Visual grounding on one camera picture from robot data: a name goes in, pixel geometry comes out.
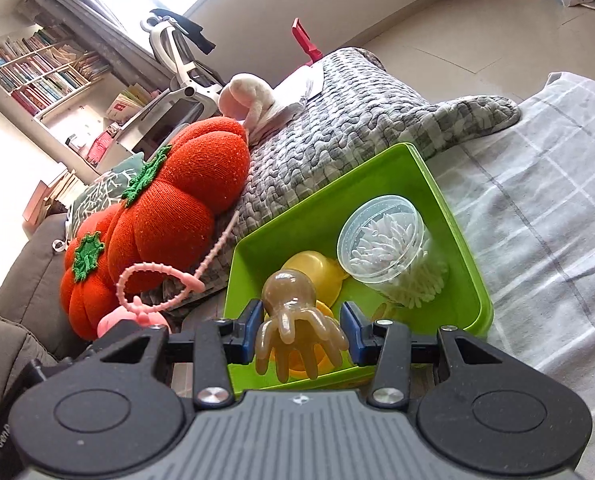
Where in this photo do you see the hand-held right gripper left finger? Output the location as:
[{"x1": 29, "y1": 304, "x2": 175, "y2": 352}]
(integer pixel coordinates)
[{"x1": 85, "y1": 300, "x2": 266, "y2": 408}]

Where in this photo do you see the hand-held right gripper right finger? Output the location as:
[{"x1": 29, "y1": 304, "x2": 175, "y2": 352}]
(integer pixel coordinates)
[{"x1": 341, "y1": 301, "x2": 508, "y2": 408}]

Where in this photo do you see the yellow toy cup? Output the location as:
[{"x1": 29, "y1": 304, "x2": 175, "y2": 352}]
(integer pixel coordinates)
[{"x1": 278, "y1": 251, "x2": 351, "y2": 306}]

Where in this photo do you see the clear cotton swab jar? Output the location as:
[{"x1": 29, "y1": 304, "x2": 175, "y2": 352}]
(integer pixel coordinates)
[{"x1": 336, "y1": 195, "x2": 451, "y2": 310}]

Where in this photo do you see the green plastic box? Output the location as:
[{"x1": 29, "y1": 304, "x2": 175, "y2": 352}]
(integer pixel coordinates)
[{"x1": 225, "y1": 142, "x2": 494, "y2": 391}]

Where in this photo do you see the pink toy pig with strap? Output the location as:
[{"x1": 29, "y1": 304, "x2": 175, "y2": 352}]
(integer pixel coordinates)
[{"x1": 96, "y1": 210, "x2": 241, "y2": 342}]

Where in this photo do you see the grey sofa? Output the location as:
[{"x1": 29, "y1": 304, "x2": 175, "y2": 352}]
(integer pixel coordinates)
[{"x1": 0, "y1": 212, "x2": 93, "y2": 411}]

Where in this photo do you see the large orange pumpkin cushion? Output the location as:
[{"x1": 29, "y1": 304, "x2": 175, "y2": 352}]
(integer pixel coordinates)
[{"x1": 110, "y1": 116, "x2": 251, "y2": 293}]

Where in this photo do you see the small orange pumpkin cushion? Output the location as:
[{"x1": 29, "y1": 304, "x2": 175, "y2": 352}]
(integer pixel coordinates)
[{"x1": 60, "y1": 205, "x2": 143, "y2": 341}]

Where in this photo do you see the teal patterned pillow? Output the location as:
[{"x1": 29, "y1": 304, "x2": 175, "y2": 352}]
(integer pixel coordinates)
[{"x1": 65, "y1": 152, "x2": 148, "y2": 241}]

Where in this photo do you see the grey checked quilt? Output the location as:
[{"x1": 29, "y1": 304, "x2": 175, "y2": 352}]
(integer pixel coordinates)
[{"x1": 162, "y1": 47, "x2": 521, "y2": 311}]

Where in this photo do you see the white grid bed sheet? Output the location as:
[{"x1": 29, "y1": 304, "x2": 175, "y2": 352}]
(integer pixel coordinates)
[{"x1": 417, "y1": 72, "x2": 595, "y2": 461}]

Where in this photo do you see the white pink plush toy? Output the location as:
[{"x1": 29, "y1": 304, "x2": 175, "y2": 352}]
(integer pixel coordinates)
[{"x1": 218, "y1": 74, "x2": 303, "y2": 131}]

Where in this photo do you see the white desk with books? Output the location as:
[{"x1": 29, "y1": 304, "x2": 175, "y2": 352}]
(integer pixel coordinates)
[{"x1": 68, "y1": 85, "x2": 218, "y2": 161}]

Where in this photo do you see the pile of books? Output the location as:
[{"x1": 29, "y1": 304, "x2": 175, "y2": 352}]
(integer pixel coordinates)
[{"x1": 22, "y1": 167, "x2": 78, "y2": 226}]

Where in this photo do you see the white office chair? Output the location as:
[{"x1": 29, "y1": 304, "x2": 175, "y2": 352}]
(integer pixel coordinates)
[{"x1": 140, "y1": 8, "x2": 228, "y2": 111}]

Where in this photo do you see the red plastic object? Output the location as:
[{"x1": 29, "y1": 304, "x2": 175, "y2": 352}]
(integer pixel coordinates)
[{"x1": 292, "y1": 18, "x2": 323, "y2": 66}]

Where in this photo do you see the white bookshelf with books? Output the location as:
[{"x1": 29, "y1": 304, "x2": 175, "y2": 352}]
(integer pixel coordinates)
[{"x1": 0, "y1": 25, "x2": 113, "y2": 116}]

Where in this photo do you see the grey curtain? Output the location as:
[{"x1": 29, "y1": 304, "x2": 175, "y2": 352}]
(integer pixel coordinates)
[{"x1": 18, "y1": 0, "x2": 178, "y2": 86}]

